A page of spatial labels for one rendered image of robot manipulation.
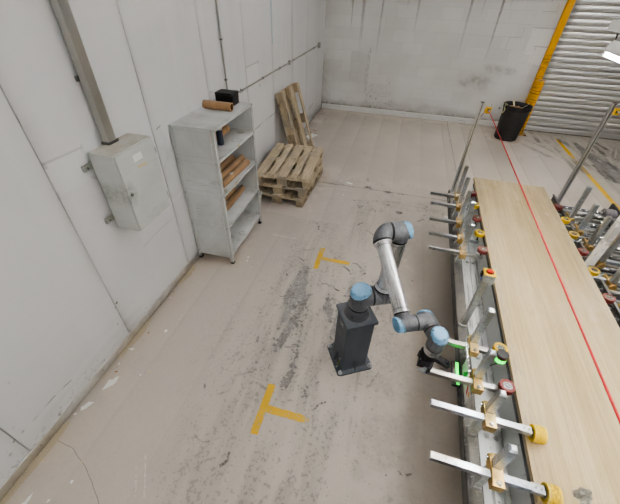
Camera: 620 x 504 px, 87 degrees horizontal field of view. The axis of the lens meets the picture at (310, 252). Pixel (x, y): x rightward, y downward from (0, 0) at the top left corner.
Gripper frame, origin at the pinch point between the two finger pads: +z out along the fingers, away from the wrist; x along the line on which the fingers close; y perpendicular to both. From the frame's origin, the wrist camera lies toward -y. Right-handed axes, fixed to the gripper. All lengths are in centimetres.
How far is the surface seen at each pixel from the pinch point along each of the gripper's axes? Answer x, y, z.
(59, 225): 0, 242, -43
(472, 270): -130, -43, 20
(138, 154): -60, 222, -70
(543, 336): -43, -69, -9
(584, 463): 30, -70, -9
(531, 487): 50, -41, -15
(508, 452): 47, -26, -32
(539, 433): 26, -49, -16
